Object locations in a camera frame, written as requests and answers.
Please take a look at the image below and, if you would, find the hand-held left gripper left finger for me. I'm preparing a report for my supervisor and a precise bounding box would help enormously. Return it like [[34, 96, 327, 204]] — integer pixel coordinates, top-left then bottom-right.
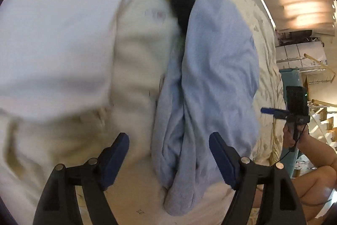
[[33, 132, 130, 225]]

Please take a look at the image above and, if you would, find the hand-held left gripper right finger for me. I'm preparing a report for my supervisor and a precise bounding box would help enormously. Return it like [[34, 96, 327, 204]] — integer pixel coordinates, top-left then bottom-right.
[[209, 132, 307, 225]]

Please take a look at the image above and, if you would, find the blue-grey shirt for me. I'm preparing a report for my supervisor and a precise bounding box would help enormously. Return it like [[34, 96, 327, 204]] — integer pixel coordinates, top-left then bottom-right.
[[151, 0, 260, 216]]

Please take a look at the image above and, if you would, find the black garment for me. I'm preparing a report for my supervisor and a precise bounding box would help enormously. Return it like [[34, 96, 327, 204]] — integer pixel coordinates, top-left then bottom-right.
[[170, 0, 197, 38]]

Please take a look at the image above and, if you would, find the white printed T-shirt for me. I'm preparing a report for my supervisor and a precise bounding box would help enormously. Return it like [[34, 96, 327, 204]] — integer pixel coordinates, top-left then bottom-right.
[[0, 0, 158, 115]]

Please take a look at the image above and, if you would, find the person's right forearm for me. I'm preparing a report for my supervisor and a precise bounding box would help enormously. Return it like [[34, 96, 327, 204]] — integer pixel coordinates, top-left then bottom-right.
[[303, 130, 337, 170]]

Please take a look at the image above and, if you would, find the person's right hand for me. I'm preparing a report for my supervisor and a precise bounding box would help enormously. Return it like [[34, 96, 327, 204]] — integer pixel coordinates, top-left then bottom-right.
[[283, 123, 316, 155]]

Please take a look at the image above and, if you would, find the wooden drying rack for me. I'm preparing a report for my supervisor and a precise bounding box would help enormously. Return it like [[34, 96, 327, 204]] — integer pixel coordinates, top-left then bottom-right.
[[308, 98, 337, 152]]

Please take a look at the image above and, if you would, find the metal stair railing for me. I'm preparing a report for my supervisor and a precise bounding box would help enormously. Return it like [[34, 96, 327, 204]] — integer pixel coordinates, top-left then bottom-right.
[[276, 54, 329, 75]]

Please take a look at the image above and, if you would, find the cream bear print duvet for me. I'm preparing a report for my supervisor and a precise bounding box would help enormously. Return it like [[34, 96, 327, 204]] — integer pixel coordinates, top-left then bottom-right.
[[0, 0, 287, 225]]

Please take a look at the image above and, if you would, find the teal padded bed frame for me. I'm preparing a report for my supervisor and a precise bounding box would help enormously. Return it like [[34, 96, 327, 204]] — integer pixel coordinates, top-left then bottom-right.
[[279, 68, 308, 178]]

